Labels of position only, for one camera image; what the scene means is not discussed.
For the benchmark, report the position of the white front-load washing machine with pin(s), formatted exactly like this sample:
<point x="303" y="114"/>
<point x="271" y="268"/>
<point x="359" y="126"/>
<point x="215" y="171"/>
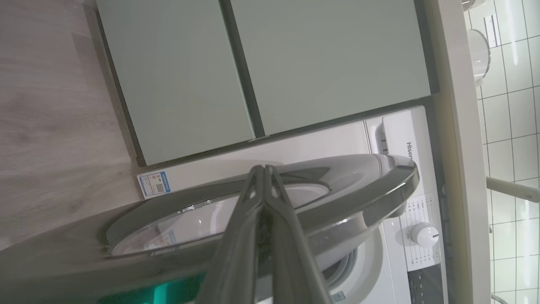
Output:
<point x="295" y="143"/>

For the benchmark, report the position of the white plastic dial knob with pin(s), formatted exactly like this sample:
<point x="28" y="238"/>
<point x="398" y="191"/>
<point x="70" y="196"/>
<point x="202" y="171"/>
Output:
<point x="424" y="235"/>

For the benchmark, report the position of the white rod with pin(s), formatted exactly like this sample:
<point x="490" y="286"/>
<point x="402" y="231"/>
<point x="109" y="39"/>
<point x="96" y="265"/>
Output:
<point x="514" y="190"/>

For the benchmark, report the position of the cream countertop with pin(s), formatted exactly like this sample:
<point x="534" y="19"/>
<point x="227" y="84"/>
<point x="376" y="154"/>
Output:
<point x="457" y="126"/>

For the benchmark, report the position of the pale green cabinet door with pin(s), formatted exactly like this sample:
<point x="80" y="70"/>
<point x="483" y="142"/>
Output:
<point x="177" y="84"/>

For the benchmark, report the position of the round dark washing machine door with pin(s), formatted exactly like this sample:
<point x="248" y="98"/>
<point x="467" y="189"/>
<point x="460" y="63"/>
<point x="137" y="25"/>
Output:
<point x="358" y="185"/>

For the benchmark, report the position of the white wall socket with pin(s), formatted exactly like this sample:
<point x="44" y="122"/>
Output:
<point x="491" y="29"/>

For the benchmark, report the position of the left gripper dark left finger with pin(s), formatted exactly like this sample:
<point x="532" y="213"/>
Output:
<point x="236" y="261"/>

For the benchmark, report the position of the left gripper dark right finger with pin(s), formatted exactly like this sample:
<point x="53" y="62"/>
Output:
<point x="295" y="270"/>

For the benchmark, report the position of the blue white energy label sticker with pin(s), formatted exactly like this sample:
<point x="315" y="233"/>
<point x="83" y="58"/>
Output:
<point x="154" y="184"/>

